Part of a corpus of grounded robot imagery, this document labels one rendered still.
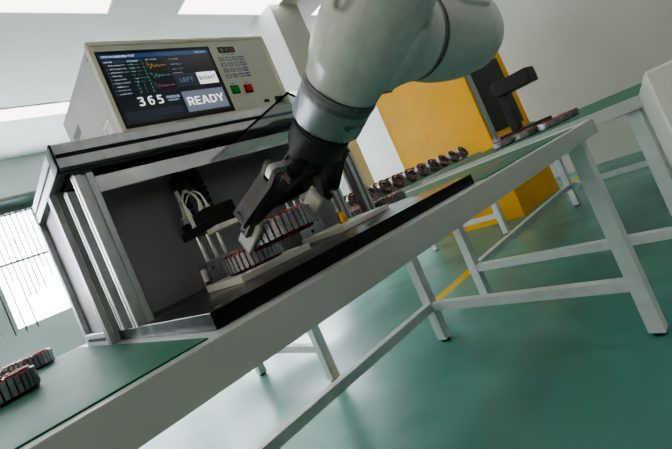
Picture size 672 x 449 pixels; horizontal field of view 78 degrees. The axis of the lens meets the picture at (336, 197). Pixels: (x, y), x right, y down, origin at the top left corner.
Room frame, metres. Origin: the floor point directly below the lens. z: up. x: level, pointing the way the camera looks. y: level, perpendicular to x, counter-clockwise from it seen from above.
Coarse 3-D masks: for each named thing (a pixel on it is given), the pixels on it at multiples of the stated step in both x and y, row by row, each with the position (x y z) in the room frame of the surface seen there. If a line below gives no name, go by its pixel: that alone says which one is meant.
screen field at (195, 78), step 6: (198, 72) 0.96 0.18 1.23; (204, 72) 0.97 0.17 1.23; (210, 72) 0.98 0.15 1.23; (180, 78) 0.92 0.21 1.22; (186, 78) 0.93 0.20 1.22; (192, 78) 0.94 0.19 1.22; (198, 78) 0.95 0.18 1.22; (204, 78) 0.96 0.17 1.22; (210, 78) 0.97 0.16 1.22; (216, 78) 0.98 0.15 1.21; (180, 84) 0.92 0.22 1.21; (186, 84) 0.93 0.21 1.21; (192, 84) 0.94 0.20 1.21
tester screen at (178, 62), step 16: (112, 64) 0.84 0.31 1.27; (128, 64) 0.86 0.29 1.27; (144, 64) 0.88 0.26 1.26; (160, 64) 0.90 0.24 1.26; (176, 64) 0.93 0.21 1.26; (192, 64) 0.95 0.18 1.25; (208, 64) 0.98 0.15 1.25; (112, 80) 0.83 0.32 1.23; (128, 80) 0.85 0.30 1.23; (144, 80) 0.87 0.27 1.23; (160, 80) 0.89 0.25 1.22; (128, 96) 0.84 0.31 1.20; (176, 96) 0.90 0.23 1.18; (128, 112) 0.83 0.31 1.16; (192, 112) 0.92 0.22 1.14
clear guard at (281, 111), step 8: (288, 96) 0.82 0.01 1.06; (280, 104) 0.85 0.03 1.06; (288, 104) 0.87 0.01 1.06; (264, 112) 0.87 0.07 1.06; (272, 112) 0.88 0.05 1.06; (280, 112) 0.91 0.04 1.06; (288, 112) 0.94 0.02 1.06; (256, 120) 0.90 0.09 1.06; (264, 120) 0.92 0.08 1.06; (272, 120) 0.94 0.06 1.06; (280, 120) 0.97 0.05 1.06; (288, 120) 1.01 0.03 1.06; (248, 128) 0.93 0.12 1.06; (256, 128) 0.95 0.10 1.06; (264, 128) 0.98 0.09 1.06; (272, 128) 1.02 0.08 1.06; (280, 128) 1.05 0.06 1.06; (288, 128) 1.09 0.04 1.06; (240, 136) 0.96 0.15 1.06; (248, 136) 0.99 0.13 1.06; (256, 136) 1.03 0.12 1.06
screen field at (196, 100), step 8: (208, 88) 0.96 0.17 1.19; (216, 88) 0.97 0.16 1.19; (184, 96) 0.92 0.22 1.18; (192, 96) 0.93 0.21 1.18; (200, 96) 0.94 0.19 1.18; (208, 96) 0.95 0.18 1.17; (216, 96) 0.97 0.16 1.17; (224, 96) 0.98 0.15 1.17; (192, 104) 0.92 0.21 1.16; (200, 104) 0.94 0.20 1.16; (208, 104) 0.95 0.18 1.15; (216, 104) 0.96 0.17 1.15; (224, 104) 0.98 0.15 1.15
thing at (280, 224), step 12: (300, 204) 0.63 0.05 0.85; (276, 216) 0.59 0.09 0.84; (288, 216) 0.60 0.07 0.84; (300, 216) 0.61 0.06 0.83; (312, 216) 0.64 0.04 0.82; (264, 228) 0.60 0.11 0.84; (276, 228) 0.59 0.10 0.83; (288, 228) 0.59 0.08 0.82; (300, 228) 0.61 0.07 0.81; (264, 240) 0.59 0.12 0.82; (276, 240) 0.60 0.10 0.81
